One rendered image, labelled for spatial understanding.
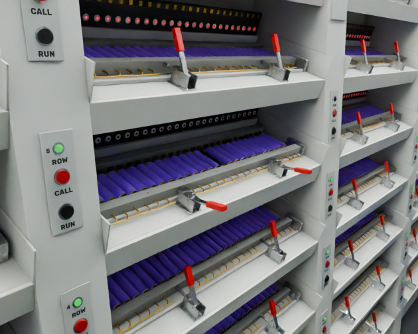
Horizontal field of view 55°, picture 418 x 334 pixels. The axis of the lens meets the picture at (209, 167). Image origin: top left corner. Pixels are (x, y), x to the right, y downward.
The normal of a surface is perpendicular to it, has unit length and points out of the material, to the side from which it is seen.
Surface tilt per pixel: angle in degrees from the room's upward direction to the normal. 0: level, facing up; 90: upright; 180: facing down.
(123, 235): 20
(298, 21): 90
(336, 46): 90
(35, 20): 90
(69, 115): 90
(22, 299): 110
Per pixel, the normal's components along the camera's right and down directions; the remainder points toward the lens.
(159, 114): 0.70, 0.47
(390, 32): -0.68, 0.20
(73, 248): 0.74, 0.14
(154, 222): 0.23, -0.86
